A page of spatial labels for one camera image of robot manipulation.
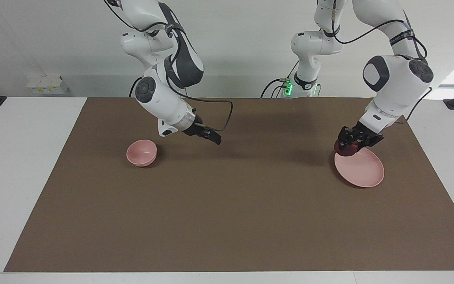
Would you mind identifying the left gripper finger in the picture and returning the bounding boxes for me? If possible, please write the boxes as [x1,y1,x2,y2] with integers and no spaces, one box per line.
[337,126,356,154]
[351,138,369,153]

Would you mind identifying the dark red apple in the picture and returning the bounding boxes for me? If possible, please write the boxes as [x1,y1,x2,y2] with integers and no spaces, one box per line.
[334,140,360,157]

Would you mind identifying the pink plate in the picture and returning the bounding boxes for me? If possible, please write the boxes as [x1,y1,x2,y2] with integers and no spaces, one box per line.
[334,147,385,188]

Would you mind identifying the pink bowl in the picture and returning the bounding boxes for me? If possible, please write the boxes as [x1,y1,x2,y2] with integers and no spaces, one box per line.
[126,139,158,167]

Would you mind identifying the brown table mat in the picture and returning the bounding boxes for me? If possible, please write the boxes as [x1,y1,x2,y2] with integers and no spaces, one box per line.
[4,97,454,273]

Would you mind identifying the small white boxes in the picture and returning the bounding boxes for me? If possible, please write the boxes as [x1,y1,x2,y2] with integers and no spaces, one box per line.
[26,75,70,95]

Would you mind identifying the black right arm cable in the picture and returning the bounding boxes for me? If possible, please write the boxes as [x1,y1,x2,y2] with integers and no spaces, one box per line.
[105,0,234,132]

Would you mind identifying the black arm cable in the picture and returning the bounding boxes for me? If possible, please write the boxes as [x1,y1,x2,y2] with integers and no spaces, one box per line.
[331,0,433,121]
[105,0,234,132]

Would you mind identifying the black left base cables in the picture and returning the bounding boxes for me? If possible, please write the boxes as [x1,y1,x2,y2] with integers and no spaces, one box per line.
[260,61,300,98]

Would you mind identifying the black base cables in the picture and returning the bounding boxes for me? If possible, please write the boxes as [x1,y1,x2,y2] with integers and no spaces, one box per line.
[128,77,144,98]
[260,61,300,98]

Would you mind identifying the black right base cables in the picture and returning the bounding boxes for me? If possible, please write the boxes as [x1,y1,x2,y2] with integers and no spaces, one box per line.
[128,77,144,98]

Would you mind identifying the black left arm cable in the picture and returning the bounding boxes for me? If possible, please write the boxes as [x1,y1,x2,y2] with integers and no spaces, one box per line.
[331,0,433,121]

